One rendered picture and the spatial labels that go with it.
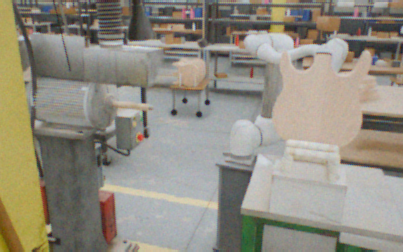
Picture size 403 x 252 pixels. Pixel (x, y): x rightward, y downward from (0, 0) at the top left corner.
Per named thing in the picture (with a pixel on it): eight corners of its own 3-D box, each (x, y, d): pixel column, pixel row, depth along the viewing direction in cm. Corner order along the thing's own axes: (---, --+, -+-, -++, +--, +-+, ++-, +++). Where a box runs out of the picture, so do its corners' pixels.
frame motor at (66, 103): (24, 128, 176) (16, 76, 167) (60, 112, 200) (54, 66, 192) (98, 137, 165) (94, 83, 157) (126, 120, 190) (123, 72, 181)
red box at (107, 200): (72, 238, 223) (66, 186, 211) (84, 226, 234) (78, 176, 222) (108, 246, 216) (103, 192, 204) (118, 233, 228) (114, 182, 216)
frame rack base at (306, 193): (268, 213, 143) (271, 175, 137) (272, 194, 156) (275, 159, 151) (341, 226, 136) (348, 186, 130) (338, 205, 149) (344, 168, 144)
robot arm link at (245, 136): (225, 149, 246) (226, 119, 239) (246, 145, 254) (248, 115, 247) (238, 158, 233) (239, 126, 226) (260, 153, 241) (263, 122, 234)
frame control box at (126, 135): (90, 158, 204) (86, 115, 195) (109, 144, 223) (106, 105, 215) (129, 164, 198) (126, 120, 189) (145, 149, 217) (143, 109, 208)
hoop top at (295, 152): (283, 156, 135) (284, 148, 133) (283, 153, 138) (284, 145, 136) (340, 164, 129) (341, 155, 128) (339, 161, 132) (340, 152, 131)
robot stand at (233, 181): (225, 229, 285) (228, 148, 262) (258, 238, 275) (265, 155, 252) (212, 250, 261) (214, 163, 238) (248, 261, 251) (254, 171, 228)
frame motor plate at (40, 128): (19, 132, 178) (18, 125, 177) (51, 117, 200) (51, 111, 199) (83, 140, 169) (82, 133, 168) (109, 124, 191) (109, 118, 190)
